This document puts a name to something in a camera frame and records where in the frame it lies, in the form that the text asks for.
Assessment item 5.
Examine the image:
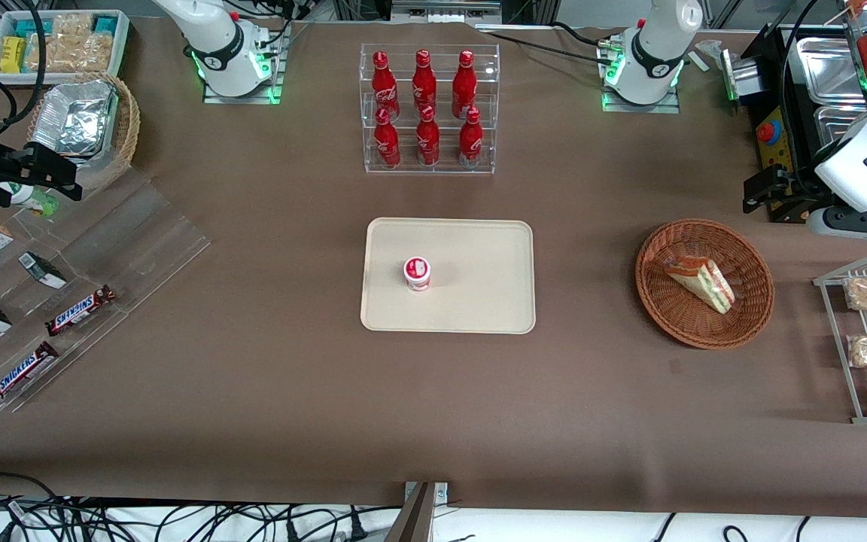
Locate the triangle sandwich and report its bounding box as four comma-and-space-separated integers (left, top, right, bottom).
664, 256, 736, 315

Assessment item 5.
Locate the tan wicker basket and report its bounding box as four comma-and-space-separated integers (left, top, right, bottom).
27, 73, 141, 193

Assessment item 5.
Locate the brown round wicker basket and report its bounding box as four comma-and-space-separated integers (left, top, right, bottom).
635, 218, 775, 350

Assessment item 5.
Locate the beige plastic tray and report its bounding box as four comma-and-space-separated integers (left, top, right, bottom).
360, 218, 536, 334

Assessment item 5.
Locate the green label small bottle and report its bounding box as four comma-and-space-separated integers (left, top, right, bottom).
0, 181, 59, 218

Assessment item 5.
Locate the silver foil container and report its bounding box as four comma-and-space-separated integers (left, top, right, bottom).
31, 81, 118, 159

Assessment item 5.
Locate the clear acrylic display stand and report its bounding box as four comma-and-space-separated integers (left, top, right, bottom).
0, 166, 212, 413

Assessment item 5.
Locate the steel warmer pan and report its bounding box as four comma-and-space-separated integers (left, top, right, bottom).
796, 36, 867, 106
814, 105, 867, 151

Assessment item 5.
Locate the silver metal box device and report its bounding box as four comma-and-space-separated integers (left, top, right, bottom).
719, 50, 769, 103

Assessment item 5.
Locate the black food warmer cabinet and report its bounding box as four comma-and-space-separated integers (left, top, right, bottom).
742, 23, 867, 224

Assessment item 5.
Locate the clear rice cracker bag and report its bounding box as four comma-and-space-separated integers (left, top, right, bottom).
26, 14, 114, 74

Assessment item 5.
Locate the brown snickers bar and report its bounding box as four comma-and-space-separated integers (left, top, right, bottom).
44, 285, 117, 336
0, 341, 59, 407

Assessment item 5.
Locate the yellow snack pack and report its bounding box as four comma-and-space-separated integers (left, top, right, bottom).
1, 36, 26, 74

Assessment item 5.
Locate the white plastic bin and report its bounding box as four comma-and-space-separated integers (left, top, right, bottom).
0, 10, 131, 85

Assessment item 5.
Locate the red cola bottle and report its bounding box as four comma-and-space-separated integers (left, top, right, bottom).
458, 107, 484, 169
372, 51, 400, 121
452, 50, 477, 119
415, 105, 440, 167
412, 50, 437, 114
373, 108, 402, 169

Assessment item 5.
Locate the brown table cloth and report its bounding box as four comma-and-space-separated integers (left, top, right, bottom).
0, 15, 867, 520

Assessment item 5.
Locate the clear acrylic bottle rack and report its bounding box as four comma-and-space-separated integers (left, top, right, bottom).
360, 43, 500, 175

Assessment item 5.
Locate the red white yogurt cup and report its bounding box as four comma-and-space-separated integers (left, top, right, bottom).
403, 257, 432, 292

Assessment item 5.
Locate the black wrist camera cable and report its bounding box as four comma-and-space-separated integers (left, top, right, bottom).
780, 0, 822, 193

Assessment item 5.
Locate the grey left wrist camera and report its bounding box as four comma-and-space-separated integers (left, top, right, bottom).
806, 203, 867, 243

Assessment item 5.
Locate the black looped hanging cable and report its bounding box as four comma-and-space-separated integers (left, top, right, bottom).
0, 0, 49, 138

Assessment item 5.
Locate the grey metal wire rack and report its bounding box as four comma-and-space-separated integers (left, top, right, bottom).
814, 251, 867, 425

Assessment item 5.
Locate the black cable on tabletop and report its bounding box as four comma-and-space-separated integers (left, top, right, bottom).
477, 21, 624, 59

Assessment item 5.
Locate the black floor cable bundle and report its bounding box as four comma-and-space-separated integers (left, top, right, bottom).
0, 473, 404, 542

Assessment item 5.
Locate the metal clamp bracket post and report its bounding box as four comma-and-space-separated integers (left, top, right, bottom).
385, 482, 449, 542

